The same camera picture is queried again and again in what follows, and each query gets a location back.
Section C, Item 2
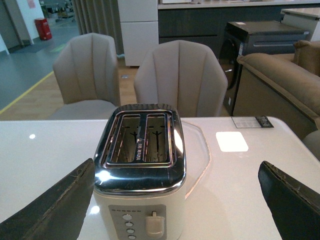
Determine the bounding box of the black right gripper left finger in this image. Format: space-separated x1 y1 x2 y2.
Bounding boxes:
0 158 95 240

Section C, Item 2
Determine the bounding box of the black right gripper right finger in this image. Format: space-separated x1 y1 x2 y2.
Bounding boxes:
258 161 320 240

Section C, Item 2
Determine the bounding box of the grey chair at right edge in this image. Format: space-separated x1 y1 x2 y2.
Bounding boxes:
302 129 320 160

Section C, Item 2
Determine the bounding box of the white chrome two-slot toaster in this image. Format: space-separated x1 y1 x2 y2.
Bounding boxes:
93 103 187 240

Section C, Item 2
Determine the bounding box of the label sticker on table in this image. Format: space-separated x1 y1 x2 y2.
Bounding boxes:
231 116 274 128

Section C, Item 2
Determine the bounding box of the tan sofa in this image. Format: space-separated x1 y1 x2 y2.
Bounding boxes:
233 49 320 139

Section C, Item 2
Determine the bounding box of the beige chair left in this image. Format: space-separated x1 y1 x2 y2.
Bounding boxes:
49 33 121 120

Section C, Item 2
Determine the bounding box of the beige chair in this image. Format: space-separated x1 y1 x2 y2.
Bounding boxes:
49 33 121 120
133 40 228 118

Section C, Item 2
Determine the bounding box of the tan sofa cushion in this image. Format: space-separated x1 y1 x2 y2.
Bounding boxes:
293 40 320 76

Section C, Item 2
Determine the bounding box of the beige chair centre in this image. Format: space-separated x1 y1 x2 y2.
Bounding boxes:
133 40 228 118

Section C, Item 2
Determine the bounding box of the black washing machine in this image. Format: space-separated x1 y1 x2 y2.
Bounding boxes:
218 21 310 116

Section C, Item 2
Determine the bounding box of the red fire extinguisher box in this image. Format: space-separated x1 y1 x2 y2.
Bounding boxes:
34 18 52 41

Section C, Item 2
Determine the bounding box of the dark kitchen counter cabinet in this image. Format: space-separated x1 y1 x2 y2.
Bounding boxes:
158 0 320 55

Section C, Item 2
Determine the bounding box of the beige curtain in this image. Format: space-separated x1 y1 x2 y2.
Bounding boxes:
72 0 124 55

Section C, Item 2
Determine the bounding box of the white refrigerator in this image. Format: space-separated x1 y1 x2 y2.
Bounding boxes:
117 0 159 67

